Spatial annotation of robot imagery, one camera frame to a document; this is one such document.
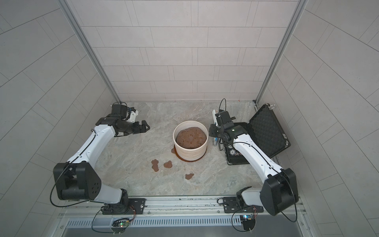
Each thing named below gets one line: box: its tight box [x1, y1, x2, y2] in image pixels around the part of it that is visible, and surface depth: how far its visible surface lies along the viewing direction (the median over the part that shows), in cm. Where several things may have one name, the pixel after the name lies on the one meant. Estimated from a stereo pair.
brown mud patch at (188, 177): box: [185, 173, 195, 180], surface depth 82 cm
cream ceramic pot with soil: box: [172, 120, 209, 161], surface depth 86 cm
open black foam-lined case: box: [224, 104, 291, 166], surface depth 84 cm
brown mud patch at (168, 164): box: [163, 159, 173, 169], surface depth 86 cm
